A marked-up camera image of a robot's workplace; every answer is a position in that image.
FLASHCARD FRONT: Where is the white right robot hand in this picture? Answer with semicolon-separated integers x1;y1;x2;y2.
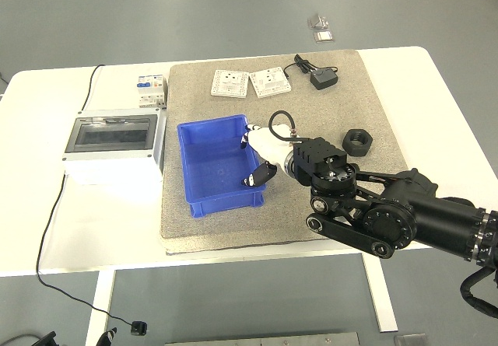
240;122;293;189

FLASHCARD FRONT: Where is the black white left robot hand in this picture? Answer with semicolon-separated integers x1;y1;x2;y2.
95;325;117;346

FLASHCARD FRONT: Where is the blue plastic box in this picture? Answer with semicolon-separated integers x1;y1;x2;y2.
177;114;268;219

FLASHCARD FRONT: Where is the black hex nut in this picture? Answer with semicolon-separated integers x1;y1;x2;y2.
342;128;374;156

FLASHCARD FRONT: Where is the grey electrical distribution box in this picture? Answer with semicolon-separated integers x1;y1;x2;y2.
61;108;168;186

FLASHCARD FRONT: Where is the white table leg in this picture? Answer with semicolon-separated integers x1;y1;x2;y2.
361;250;398;334
85;270;117;346

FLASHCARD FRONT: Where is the grey-brown table mat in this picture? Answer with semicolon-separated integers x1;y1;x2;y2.
159;49;409;250

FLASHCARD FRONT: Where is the white blue circuit breaker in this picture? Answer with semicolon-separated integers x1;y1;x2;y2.
135;74;169;110

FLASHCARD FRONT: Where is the metal floor socket open lid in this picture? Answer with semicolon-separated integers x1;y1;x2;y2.
307;13;330;30

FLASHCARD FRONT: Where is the long grey metal plate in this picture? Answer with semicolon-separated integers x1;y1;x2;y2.
165;330;361;346

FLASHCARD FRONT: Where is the small grey metal plate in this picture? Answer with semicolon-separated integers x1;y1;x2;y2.
393;333;429;346

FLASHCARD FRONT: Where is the thin black cable with plug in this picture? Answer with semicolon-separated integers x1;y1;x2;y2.
35;64;149;337

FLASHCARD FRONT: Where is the white wall socket panel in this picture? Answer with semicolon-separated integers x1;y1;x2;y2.
210;68;251;100
249;65;293;99

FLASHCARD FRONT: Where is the black power adapter with cord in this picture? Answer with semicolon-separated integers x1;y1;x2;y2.
282;53;338;91

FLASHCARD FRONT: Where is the grey cable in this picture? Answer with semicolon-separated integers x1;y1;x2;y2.
0;334;38;346

